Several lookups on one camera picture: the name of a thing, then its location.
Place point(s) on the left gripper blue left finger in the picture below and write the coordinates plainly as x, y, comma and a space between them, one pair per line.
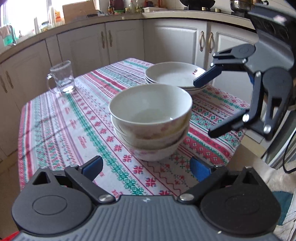
92, 168

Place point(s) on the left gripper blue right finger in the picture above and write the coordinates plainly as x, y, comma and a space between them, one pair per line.
200, 169

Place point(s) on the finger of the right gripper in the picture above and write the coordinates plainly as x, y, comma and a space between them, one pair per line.
208, 76
232, 123

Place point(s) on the white plate underneath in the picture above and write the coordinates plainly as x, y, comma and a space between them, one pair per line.
193, 93

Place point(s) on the white plate with food stain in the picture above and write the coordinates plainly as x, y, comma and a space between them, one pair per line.
174, 73

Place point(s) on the white bowl with pink print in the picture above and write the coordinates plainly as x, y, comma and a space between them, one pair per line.
151, 143

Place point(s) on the white plate with fruit print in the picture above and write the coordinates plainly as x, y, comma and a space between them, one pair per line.
194, 89

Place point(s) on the white kitchen cabinets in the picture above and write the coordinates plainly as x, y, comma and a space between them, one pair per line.
96, 42

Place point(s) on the patterned red green tablecloth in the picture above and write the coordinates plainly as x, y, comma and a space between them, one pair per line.
58, 130

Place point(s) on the steel pot on stove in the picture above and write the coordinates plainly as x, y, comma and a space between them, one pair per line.
241, 6

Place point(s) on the clear glass mug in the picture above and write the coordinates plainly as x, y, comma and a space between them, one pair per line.
62, 74

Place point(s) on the cardboard box on counter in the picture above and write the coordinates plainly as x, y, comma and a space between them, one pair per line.
74, 11

